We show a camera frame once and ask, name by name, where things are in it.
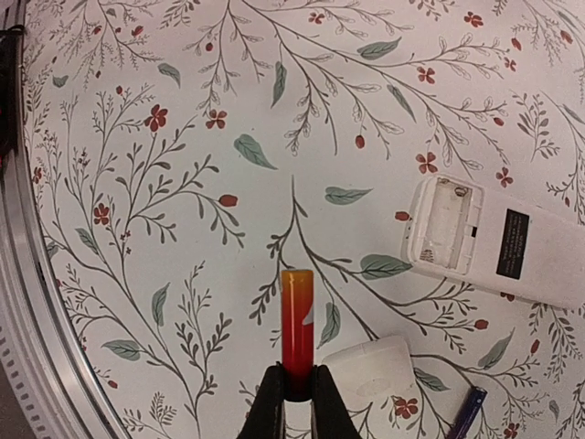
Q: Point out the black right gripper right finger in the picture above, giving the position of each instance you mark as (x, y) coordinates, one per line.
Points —
(329, 415)

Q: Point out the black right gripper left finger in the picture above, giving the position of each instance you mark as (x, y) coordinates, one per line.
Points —
(266, 419)

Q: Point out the white battery cover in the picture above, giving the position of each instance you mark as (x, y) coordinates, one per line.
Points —
(375, 375)

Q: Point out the orange red battery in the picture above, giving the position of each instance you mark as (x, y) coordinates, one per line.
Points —
(297, 312)

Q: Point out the purple blue battery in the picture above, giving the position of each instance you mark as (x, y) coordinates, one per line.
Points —
(472, 404)

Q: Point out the white red remote control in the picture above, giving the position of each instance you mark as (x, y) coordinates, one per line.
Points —
(466, 232)

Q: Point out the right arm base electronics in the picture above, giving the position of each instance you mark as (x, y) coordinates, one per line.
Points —
(10, 67)

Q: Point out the floral patterned table mat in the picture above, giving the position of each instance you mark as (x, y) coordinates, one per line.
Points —
(184, 153)

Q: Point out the aluminium front rail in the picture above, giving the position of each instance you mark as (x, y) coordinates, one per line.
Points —
(53, 382)

